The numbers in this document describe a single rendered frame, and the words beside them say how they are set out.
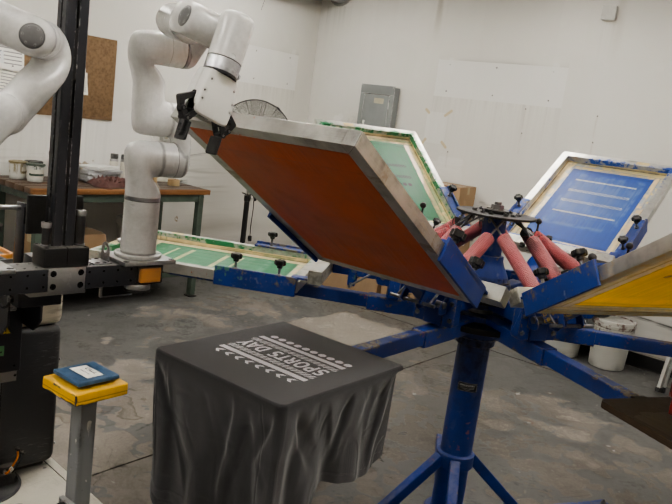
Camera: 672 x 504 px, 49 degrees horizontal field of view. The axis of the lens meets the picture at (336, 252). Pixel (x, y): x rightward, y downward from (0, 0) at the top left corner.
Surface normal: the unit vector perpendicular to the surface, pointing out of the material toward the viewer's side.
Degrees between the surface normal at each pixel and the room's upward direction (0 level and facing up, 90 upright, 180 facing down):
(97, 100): 90
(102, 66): 90
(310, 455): 89
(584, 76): 90
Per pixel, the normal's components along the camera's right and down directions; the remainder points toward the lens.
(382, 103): -0.62, 0.06
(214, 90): 0.73, 0.20
